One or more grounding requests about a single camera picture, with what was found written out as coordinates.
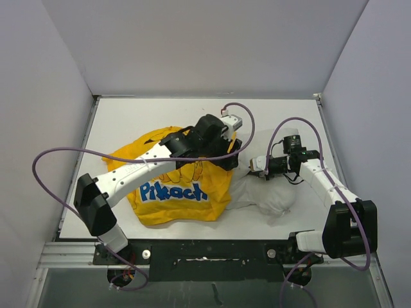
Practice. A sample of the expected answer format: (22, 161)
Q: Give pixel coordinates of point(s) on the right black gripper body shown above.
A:
(279, 167)

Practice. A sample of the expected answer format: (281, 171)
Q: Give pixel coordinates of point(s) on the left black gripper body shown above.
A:
(219, 147)

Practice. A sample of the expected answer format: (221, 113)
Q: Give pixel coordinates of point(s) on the white pillow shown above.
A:
(273, 198)

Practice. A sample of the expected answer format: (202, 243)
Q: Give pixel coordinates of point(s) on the yellow printed pillowcase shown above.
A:
(159, 192)

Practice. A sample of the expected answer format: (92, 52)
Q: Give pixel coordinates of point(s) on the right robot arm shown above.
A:
(351, 226)

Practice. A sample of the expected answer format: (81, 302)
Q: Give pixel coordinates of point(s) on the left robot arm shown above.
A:
(183, 147)

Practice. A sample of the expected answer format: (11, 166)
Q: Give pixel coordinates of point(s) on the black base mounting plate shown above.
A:
(213, 260)

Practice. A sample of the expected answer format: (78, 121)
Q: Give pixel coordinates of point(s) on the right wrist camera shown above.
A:
(263, 165)

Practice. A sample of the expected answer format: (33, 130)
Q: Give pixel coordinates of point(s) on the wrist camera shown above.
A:
(233, 122)
(263, 165)

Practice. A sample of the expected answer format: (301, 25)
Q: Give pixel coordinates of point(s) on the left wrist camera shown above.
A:
(233, 122)

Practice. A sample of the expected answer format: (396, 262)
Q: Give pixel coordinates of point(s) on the aluminium frame rail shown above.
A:
(114, 120)

